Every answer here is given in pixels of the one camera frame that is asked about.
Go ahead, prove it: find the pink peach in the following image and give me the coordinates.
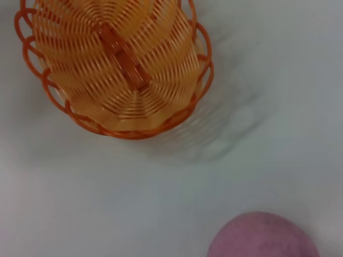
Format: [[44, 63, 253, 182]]
[[206, 211, 321, 257]]

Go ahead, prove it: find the orange plastic woven basket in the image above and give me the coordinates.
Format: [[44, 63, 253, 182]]
[[13, 0, 214, 140]]

